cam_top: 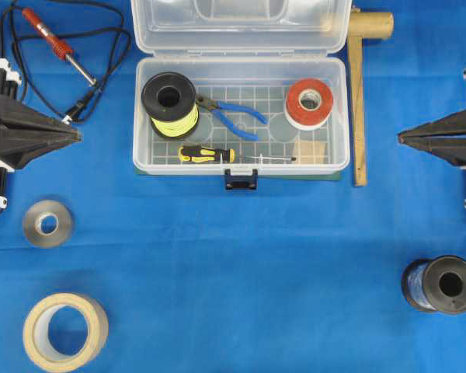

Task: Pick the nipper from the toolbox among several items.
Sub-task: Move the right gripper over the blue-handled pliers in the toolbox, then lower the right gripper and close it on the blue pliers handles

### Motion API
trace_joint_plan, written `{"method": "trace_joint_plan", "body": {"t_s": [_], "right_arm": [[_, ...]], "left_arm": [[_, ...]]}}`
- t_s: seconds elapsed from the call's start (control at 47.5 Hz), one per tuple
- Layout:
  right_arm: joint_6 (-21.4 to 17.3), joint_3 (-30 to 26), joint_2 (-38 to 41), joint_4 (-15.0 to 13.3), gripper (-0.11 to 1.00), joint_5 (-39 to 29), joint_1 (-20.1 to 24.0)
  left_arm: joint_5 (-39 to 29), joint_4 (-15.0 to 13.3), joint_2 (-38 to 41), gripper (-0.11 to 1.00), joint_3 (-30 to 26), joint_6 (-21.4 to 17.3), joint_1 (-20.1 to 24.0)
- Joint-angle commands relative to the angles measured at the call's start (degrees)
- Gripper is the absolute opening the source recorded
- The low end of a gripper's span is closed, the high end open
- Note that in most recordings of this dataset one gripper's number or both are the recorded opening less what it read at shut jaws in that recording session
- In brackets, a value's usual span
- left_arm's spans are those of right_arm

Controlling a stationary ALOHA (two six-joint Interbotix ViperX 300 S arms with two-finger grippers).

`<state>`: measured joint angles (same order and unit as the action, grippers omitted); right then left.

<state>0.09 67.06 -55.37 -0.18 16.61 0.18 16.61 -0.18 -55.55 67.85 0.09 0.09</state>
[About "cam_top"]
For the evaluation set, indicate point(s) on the yellow black screwdriver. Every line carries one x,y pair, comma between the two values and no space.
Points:
199,154

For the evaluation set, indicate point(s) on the wooden mallet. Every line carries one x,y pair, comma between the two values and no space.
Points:
362,25

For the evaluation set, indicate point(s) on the grey tape roll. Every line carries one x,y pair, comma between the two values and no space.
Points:
47,224

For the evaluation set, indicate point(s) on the red tape roll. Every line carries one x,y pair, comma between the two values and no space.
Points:
308,104

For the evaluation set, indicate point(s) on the blue toolbox latch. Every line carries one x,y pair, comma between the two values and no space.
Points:
245,181

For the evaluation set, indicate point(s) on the clear plastic toolbox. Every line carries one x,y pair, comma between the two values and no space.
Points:
245,53

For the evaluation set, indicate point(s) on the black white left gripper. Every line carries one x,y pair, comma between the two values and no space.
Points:
19,147

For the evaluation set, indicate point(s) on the blue wire spool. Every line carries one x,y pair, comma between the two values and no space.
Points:
437,285

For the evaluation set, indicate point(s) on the red soldering iron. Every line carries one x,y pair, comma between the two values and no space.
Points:
60,48

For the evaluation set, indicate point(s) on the yellow wire spool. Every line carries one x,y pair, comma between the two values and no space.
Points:
169,99

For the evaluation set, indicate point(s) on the beige masking tape roll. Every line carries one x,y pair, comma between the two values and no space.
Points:
64,332

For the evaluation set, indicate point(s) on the blue table cloth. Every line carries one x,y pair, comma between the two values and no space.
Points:
295,276

